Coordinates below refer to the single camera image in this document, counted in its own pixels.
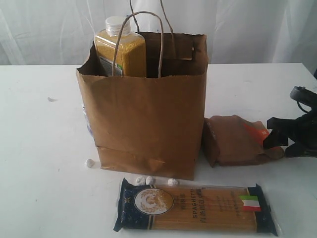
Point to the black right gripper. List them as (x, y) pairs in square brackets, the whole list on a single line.
[(299, 136)]

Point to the brown kraft pouch orange label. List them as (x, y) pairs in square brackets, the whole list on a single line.
[(234, 141)]

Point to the yellow grain container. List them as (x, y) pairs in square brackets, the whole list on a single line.
[(131, 53)]

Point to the small white blue milk carton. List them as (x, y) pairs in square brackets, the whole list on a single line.
[(87, 120)]

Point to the blue spaghetti packet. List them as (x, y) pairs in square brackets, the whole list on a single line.
[(194, 208)]

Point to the small paper scrap on table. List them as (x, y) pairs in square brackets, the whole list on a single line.
[(51, 99)]

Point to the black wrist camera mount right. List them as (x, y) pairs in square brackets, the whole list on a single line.
[(304, 96)]

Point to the brown paper bag with handles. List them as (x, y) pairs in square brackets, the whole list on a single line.
[(152, 124)]

